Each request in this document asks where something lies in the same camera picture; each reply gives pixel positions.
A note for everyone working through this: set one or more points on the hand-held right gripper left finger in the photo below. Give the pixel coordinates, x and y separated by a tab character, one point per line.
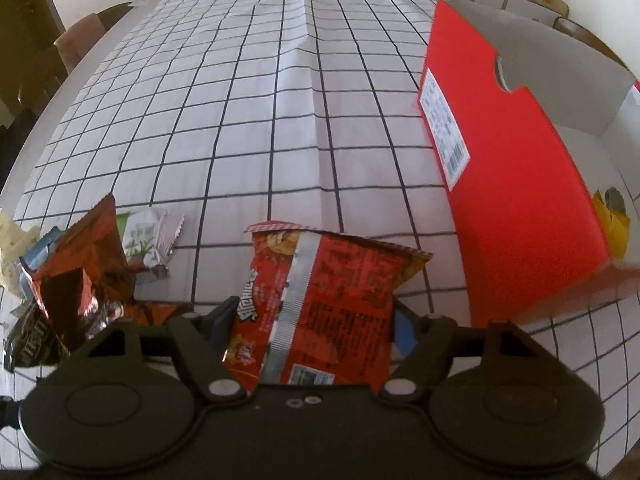
200	350

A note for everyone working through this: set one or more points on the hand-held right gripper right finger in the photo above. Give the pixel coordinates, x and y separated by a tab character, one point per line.
404	332

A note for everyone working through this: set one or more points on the red snack packet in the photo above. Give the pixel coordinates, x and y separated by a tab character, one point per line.
340	285

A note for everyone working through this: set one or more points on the red cardboard box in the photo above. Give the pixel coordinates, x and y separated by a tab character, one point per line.
515	185

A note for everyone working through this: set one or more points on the blue snack packet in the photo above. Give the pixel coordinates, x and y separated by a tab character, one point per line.
40	252

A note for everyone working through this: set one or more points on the cream snack packet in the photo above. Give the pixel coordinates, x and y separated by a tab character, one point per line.
12	240

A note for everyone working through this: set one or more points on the yellow snack packet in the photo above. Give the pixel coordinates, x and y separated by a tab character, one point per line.
616	232

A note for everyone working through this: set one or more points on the grey small packet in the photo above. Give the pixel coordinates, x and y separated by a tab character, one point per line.
615	199

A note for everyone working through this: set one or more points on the pink striped packet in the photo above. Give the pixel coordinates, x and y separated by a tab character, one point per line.
169	232

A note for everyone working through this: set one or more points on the green and white packet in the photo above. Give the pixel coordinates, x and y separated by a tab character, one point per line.
140	235

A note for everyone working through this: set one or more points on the dark red foil packet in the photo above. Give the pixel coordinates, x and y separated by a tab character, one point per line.
80	260

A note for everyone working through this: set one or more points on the dark brown snack packet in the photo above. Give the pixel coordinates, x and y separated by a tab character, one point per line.
30	340

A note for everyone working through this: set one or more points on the checked white tablecloth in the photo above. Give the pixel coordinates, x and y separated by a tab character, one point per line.
250	110

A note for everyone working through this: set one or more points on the black jacket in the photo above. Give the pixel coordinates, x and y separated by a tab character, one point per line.
10	160

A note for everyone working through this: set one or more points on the wooden chair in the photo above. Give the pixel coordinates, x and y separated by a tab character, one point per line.
40	80
580	30

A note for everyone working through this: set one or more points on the pink cloth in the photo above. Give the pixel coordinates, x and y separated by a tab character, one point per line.
80	42

